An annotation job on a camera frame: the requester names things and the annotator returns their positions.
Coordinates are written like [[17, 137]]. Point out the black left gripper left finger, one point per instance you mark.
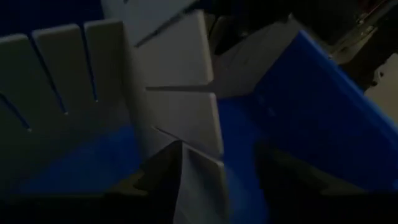
[[164, 174]]

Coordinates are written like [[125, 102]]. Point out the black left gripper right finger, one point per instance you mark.
[[280, 174]]

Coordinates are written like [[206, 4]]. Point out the large blue plastic bin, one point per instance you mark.
[[311, 124]]

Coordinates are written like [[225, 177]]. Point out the short grey slotted divider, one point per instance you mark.
[[180, 62]]

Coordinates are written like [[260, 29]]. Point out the long grey slotted divider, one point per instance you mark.
[[62, 77]]

